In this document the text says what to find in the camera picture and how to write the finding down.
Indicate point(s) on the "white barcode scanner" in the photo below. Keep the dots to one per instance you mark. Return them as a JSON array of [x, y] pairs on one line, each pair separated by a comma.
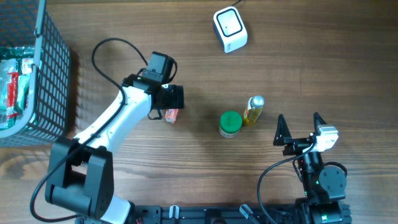
[[230, 29]]

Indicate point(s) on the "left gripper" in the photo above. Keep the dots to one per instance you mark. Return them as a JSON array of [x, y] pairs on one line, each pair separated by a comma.
[[176, 100]]

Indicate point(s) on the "grey plastic mesh basket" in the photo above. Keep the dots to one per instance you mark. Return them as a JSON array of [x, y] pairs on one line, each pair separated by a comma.
[[40, 113]]

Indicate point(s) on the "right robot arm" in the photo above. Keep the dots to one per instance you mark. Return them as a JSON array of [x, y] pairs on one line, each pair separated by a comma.
[[324, 183]]

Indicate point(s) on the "red tissue pack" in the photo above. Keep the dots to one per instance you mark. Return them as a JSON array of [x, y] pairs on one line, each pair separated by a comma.
[[171, 115]]

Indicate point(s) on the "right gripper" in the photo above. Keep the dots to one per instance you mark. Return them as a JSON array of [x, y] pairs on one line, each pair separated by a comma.
[[283, 137]]

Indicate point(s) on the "red white snack packet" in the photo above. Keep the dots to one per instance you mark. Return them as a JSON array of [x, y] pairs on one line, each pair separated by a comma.
[[12, 90]]

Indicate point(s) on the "green foil packet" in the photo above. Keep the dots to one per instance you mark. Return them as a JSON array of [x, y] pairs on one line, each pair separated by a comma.
[[17, 52]]

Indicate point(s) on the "green lid jar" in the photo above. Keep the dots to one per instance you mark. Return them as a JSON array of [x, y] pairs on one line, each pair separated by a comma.
[[230, 124]]

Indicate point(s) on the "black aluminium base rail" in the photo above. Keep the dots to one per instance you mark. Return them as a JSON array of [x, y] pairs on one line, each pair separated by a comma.
[[208, 215]]

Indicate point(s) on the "yellow oil bottle silver cap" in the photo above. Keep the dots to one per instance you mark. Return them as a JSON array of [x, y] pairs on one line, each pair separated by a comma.
[[253, 110]]

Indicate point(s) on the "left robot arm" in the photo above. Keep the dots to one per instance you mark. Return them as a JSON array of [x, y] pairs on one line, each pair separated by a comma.
[[81, 176]]

